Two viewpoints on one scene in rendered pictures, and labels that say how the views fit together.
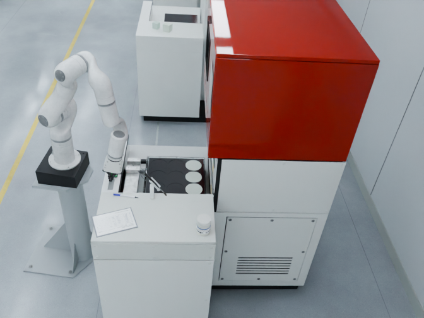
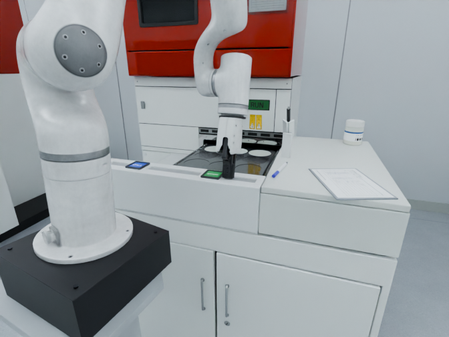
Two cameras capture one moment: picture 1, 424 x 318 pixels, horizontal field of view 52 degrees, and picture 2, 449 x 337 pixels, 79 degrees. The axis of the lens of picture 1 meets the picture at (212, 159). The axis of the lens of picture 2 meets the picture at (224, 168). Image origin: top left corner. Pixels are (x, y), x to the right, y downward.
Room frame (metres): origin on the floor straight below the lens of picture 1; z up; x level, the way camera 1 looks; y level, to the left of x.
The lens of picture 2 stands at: (1.51, 1.23, 1.25)
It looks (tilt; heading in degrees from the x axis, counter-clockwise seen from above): 20 degrees down; 294
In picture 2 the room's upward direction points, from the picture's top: straight up
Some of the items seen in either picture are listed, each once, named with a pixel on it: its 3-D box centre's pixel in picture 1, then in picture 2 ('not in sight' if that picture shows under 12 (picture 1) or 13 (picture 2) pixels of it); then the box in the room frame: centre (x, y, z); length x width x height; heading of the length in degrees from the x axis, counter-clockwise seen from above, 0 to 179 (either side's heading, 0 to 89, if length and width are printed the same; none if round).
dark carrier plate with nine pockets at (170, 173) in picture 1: (175, 176); (230, 158); (1.94, 0.21, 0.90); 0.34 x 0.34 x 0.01; 6
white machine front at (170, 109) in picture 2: (212, 142); (207, 118); (2.16, 0.00, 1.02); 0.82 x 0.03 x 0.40; 6
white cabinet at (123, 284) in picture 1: (158, 239); (239, 271); (1.85, 0.30, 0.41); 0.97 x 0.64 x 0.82; 6
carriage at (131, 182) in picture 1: (131, 181); not in sight; (1.90, 0.47, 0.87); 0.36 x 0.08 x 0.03; 6
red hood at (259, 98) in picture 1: (274, 72); (226, 17); (2.19, -0.31, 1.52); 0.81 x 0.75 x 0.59; 6
